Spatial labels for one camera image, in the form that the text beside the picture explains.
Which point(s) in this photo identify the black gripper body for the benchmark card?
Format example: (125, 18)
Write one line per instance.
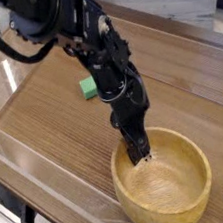
(124, 92)

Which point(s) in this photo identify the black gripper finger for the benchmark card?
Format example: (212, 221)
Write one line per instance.
(138, 146)
(130, 124)

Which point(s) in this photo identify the brown wooden bowl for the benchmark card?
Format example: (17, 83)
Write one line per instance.
(173, 186)

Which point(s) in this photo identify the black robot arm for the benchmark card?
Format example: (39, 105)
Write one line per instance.
(84, 31)

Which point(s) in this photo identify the green rectangular block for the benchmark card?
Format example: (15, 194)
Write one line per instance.
(88, 87)

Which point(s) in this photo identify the clear acrylic tray wall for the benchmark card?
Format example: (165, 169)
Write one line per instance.
(56, 193)

